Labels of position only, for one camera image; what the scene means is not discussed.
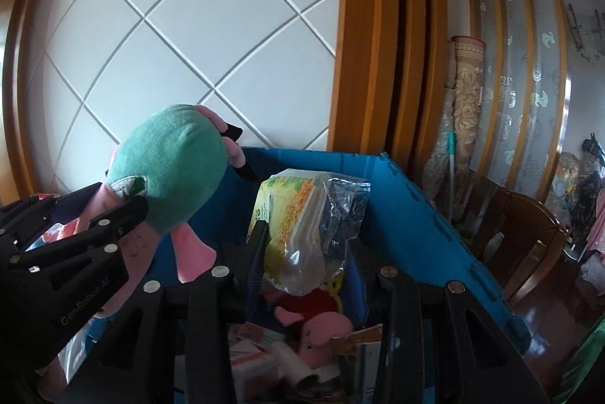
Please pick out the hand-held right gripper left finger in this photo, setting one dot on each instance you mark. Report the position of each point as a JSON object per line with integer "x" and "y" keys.
{"x": 222, "y": 300}

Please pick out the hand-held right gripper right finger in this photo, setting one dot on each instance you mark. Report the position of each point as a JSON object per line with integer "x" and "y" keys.
{"x": 399, "y": 319}

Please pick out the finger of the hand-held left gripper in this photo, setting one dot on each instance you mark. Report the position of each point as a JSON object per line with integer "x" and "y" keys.
{"x": 123, "y": 217}
{"x": 56, "y": 205}

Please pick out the green-dress pig plush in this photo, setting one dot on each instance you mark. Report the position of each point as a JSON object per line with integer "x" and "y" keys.
{"x": 170, "y": 163}

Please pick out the blue plastic crate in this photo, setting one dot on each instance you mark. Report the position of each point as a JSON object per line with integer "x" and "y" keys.
{"x": 416, "y": 219}

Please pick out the yellow clear snack bag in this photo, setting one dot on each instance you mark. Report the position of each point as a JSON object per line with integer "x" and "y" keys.
{"x": 298, "y": 219}

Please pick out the red-dress pig plush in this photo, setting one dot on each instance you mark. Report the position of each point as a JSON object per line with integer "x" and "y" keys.
{"x": 316, "y": 319}

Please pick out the white cup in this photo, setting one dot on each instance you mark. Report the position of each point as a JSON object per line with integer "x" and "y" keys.
{"x": 298, "y": 366}

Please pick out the wooden chair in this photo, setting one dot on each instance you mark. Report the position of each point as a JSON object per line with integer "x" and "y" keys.
{"x": 520, "y": 234}

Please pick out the pile of clothes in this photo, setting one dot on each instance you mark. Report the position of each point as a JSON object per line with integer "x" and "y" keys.
{"x": 586, "y": 205}

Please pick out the rolled patterned mat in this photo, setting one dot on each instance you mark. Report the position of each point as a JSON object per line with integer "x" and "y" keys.
{"x": 465, "y": 101}

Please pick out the frosted glass partition screen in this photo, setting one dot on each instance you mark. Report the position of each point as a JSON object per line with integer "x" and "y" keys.
{"x": 520, "y": 78}

